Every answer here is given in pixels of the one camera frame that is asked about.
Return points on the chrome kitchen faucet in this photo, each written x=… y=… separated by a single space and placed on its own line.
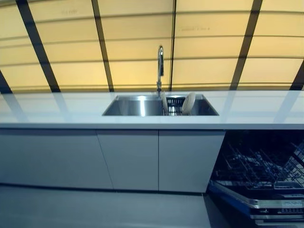
x=160 y=69

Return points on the open dishwasher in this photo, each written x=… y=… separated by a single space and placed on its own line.
x=256 y=175

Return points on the dishwasher door with control panel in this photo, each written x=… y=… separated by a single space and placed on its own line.
x=261 y=204

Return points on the beige ceramic plate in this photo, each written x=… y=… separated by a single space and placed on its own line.
x=164 y=100
x=189 y=102

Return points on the white cabinet door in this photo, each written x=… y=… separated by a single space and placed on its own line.
x=187 y=159
x=130 y=159
x=52 y=156

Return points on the black dish drying rack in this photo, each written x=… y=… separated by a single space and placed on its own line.
x=174 y=104

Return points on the stainless steel sink basin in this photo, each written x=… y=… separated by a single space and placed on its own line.
x=135 y=105

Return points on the beige roller window blind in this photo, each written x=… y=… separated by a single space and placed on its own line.
x=137 y=42
x=273 y=45
x=211 y=45
x=71 y=47

